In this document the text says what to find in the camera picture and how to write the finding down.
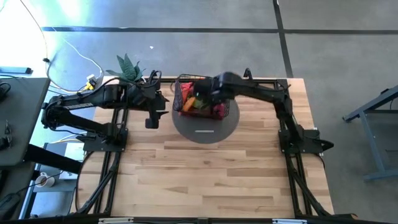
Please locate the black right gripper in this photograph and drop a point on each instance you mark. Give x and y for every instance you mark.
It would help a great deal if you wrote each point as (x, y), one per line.
(206, 90)

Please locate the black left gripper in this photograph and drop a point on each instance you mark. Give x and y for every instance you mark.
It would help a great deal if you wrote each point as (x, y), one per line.
(154, 98)

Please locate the pink grape bunch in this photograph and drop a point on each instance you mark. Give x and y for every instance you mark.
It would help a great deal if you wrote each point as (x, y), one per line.
(220, 112)

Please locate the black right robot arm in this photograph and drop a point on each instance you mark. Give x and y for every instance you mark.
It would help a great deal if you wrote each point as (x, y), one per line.
(264, 90)

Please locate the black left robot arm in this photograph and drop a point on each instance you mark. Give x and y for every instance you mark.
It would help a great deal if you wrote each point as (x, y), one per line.
(109, 95)

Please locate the grey round woven placemat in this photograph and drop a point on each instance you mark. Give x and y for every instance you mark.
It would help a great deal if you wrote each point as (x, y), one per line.
(224, 124)

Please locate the green plant in white pot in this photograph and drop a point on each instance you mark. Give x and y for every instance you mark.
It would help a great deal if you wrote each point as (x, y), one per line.
(127, 67)

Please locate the yellow plug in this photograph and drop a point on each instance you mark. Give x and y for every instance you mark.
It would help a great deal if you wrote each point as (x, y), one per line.
(89, 86)

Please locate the white power adapter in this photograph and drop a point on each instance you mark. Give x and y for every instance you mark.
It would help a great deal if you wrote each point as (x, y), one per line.
(91, 77)

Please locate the white paper sheet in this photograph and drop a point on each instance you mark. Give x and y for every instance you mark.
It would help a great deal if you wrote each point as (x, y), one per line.
(74, 152)

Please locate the white edge strip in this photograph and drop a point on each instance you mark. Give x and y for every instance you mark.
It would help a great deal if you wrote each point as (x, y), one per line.
(289, 221)
(115, 220)

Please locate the white mug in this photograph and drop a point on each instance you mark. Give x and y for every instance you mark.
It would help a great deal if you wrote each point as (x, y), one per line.
(44, 181)

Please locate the black desk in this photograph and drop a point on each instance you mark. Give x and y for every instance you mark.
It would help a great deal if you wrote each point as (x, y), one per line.
(21, 118)

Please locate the blue-grey desk foot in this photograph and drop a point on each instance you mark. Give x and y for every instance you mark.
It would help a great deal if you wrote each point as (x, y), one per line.
(15, 70)

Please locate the black metal table frame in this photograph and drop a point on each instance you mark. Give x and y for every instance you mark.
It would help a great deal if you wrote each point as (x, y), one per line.
(186, 80)

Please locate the grey-blue table frame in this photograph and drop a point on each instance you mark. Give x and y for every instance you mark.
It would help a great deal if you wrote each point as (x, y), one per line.
(370, 105)

